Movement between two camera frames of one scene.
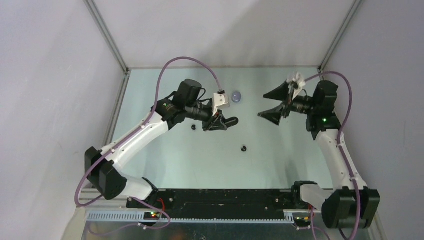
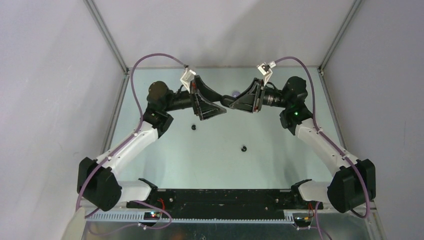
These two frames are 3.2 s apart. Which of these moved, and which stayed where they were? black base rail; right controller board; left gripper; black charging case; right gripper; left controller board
Moved: black charging case; right gripper; left gripper
Stayed: right controller board; black base rail; left controller board
